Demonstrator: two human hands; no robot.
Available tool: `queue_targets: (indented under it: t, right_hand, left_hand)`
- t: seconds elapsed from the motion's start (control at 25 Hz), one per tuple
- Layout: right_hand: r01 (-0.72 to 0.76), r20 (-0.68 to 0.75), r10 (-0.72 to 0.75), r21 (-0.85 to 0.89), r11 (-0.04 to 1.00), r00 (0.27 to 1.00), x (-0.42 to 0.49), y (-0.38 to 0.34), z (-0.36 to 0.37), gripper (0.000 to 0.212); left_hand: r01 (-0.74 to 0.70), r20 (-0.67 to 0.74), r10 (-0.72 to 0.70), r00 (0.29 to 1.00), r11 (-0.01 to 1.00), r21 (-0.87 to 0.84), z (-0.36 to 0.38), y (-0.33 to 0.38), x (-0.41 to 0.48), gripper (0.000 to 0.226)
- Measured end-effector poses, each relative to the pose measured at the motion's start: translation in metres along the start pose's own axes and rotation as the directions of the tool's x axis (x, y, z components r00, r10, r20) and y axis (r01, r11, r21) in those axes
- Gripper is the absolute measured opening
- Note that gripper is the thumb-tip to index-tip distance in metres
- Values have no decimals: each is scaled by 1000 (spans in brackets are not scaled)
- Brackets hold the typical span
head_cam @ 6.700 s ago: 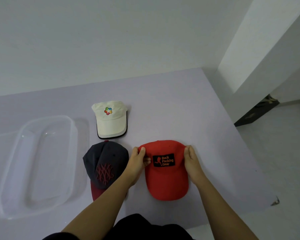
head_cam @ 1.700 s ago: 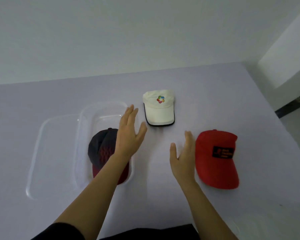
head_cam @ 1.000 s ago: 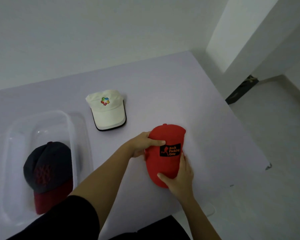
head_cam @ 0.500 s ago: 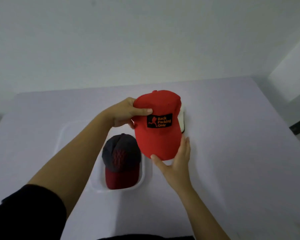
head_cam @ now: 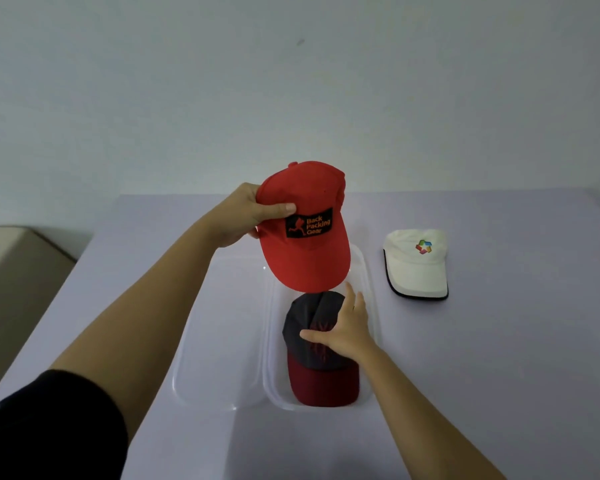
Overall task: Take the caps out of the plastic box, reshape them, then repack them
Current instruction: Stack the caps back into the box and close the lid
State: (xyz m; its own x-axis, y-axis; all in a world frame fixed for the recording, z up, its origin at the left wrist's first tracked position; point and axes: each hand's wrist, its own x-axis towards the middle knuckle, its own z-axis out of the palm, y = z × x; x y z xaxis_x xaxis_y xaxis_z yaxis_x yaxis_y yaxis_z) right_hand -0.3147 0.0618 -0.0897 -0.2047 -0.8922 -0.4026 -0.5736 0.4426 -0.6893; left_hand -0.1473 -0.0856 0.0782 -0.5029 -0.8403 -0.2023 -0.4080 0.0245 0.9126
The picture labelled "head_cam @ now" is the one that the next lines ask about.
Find person's left hand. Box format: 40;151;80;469
200;183;297;249

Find person's right hand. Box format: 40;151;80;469
299;282;382;366

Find dark cap with maroon brim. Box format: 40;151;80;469
282;291;361;408

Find red cap with black patch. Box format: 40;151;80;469
255;161;352;293

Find person's left forearm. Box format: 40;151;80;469
50;215;222;443

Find person's right forearm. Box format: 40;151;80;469
356;344;507;480

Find clear plastic storage box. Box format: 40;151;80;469
262;244;384;413

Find white cap with colourful logo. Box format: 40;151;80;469
382;229;450;301

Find clear plastic box lid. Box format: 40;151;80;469
172;255;272;411

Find beige furniture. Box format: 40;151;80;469
0;225;77;406

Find person's black sleeve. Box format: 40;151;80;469
0;369;130;480

